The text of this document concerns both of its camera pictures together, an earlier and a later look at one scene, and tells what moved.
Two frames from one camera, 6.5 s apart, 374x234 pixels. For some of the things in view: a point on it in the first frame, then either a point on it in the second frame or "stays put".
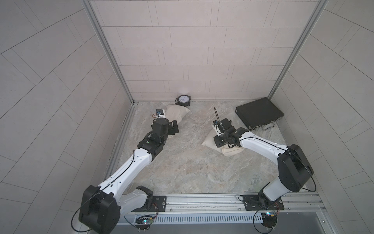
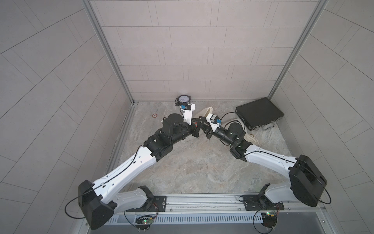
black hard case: [259, 113] stays put
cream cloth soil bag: [209, 142] → [205, 112]
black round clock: [183, 100] stays put
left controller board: [143, 222] stays put
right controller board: [269, 219] stays put
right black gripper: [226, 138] → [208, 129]
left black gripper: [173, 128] → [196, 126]
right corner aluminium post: [318, 10] stays put
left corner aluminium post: [99, 31] stays put
